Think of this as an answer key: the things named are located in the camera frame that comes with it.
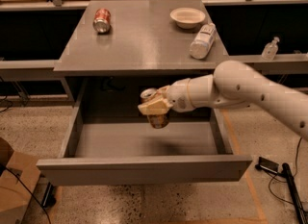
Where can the small black floor device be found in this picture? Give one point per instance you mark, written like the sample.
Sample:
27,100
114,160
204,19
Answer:
267,165

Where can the white bowl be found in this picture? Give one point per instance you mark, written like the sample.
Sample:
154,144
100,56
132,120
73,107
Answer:
187,18

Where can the cardboard box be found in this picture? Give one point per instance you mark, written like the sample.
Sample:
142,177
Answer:
18,179

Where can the grey counter cabinet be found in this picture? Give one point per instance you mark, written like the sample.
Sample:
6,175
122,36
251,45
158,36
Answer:
144,48

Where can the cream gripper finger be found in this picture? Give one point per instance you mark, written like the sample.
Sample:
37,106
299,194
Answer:
156,106
162,92

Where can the red soda can lying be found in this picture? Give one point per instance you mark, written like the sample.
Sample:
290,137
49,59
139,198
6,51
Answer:
102,21

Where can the orange soda can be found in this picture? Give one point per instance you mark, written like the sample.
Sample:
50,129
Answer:
156,121

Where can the open grey top drawer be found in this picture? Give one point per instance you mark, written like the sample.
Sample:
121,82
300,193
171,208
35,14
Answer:
109,143

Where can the white plastic bottle lying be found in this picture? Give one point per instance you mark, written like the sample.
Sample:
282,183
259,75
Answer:
202,43

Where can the grey side shelf rail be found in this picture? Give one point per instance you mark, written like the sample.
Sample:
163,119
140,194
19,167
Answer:
17,72

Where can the black floor stand bar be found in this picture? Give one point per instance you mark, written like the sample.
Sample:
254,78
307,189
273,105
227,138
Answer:
299,211

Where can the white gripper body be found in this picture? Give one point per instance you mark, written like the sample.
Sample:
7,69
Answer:
178,95

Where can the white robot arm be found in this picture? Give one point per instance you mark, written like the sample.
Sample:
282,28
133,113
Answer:
232,85

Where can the clear sanitizer pump bottle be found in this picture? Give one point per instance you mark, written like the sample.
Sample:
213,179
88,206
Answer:
270,49

